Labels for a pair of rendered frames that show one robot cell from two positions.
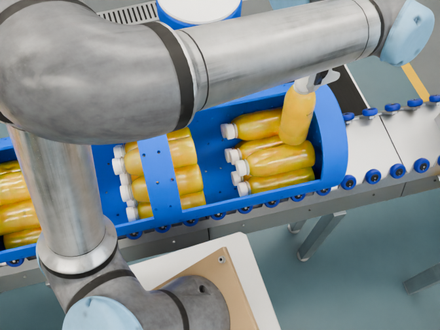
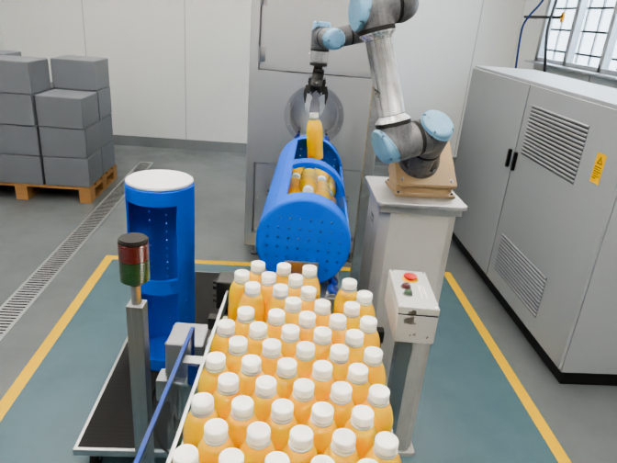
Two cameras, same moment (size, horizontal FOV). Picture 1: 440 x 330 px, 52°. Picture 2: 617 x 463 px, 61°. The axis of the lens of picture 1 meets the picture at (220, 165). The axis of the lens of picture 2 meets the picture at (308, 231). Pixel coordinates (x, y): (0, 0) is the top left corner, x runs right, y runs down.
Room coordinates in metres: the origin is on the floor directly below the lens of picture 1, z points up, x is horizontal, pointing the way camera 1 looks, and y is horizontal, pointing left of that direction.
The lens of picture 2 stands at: (-0.10, 1.92, 1.72)
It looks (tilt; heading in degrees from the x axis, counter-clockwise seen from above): 22 degrees down; 287
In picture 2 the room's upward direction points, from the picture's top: 5 degrees clockwise
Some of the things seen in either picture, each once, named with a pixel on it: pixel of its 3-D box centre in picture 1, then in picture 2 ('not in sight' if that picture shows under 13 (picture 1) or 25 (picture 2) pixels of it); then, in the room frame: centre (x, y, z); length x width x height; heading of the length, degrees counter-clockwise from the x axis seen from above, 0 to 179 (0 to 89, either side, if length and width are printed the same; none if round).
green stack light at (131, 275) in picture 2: not in sight; (134, 268); (0.56, 1.07, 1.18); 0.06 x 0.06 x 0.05
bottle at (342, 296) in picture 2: not in sight; (345, 315); (0.15, 0.73, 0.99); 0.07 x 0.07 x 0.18
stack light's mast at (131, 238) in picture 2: not in sight; (134, 271); (0.56, 1.07, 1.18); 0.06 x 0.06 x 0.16
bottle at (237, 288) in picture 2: not in sight; (241, 307); (0.42, 0.81, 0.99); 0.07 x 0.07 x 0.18
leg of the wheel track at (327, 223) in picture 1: (317, 236); not in sight; (0.59, -0.42, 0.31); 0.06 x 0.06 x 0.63; 18
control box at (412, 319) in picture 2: not in sight; (409, 304); (-0.01, 0.70, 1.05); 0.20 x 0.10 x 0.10; 108
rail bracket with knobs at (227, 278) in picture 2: not in sight; (230, 292); (0.51, 0.70, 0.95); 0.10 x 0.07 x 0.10; 18
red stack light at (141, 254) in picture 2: not in sight; (133, 250); (0.56, 1.07, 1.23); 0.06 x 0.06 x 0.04
